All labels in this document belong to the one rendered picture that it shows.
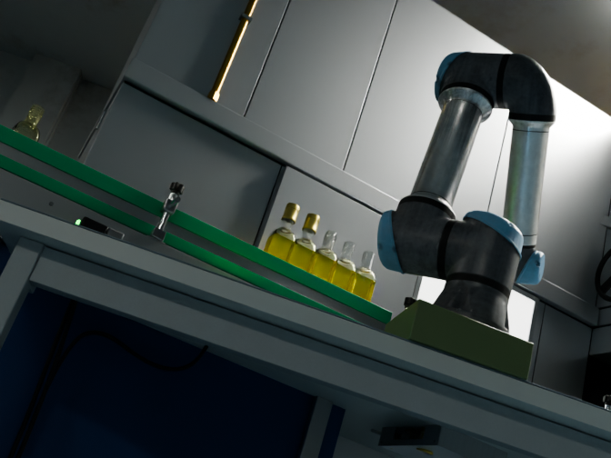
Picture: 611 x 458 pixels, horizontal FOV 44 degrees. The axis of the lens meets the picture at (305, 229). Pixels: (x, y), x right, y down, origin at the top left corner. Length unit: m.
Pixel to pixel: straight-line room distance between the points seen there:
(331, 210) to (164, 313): 0.92
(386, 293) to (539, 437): 0.86
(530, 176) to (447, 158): 0.21
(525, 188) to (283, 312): 0.67
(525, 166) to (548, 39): 2.07
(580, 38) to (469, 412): 2.59
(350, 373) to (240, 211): 0.83
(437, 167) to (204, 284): 0.56
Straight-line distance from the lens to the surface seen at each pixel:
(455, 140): 1.55
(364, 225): 2.09
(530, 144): 1.64
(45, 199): 1.52
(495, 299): 1.34
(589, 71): 3.82
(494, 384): 1.26
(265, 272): 1.63
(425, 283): 2.16
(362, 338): 1.20
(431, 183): 1.49
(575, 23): 3.59
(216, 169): 1.98
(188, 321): 1.22
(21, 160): 1.56
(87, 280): 1.24
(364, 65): 2.32
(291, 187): 2.01
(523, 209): 1.66
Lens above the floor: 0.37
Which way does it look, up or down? 24 degrees up
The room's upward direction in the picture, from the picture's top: 18 degrees clockwise
